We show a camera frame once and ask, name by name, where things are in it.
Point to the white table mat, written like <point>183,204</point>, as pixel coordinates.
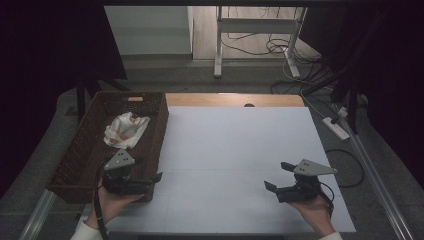
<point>233,120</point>

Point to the brown wicker basket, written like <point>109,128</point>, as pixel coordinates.
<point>86,160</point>

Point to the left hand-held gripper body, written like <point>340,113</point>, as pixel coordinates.
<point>116,176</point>

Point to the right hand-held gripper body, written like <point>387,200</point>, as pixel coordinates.
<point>303,190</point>

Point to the white metal desk frame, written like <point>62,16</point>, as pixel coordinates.
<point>256,25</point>

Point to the white power strip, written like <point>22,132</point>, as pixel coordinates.
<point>336,129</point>

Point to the person's right hand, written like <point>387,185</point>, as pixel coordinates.
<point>318,213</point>

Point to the white cabinet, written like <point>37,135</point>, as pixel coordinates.
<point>150,30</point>

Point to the white pants with coloured dots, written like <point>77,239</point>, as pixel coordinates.
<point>125,131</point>

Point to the black stand legs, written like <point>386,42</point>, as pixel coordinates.
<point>80,96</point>

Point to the person's left hand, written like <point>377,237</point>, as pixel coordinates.
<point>111,206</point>

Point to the dark curtain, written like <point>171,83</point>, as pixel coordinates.
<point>50,50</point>
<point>393,66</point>

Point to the silver metal rail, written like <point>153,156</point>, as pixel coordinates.
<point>376,180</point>
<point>38,213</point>

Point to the black stand with long pole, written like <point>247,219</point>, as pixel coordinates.
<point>353,100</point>

